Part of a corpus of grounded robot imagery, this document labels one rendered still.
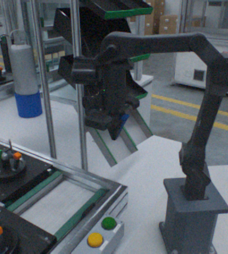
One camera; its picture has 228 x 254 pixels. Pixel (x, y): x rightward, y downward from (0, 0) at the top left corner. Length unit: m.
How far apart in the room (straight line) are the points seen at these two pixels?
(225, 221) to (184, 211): 0.33
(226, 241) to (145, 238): 0.26
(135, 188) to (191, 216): 0.39
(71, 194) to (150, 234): 0.31
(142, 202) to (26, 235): 0.45
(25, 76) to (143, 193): 1.02
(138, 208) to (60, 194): 0.29
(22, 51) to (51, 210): 1.01
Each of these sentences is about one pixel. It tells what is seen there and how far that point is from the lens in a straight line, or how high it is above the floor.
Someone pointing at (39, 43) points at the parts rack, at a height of 1.42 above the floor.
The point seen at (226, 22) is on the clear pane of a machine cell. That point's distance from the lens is 4.76.
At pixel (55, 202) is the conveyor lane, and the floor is 0.92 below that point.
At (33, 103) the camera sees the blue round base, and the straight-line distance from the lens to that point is 1.77.
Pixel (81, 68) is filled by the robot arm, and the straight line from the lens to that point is 0.66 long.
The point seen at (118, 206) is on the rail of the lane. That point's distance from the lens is 0.96.
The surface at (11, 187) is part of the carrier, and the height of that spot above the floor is 0.97.
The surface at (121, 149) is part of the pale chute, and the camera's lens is 1.08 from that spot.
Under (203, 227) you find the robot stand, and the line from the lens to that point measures 0.84.
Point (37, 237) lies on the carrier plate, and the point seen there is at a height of 0.97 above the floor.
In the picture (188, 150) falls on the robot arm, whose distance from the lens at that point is 0.73.
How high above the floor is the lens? 1.58
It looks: 27 degrees down
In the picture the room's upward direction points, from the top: straight up
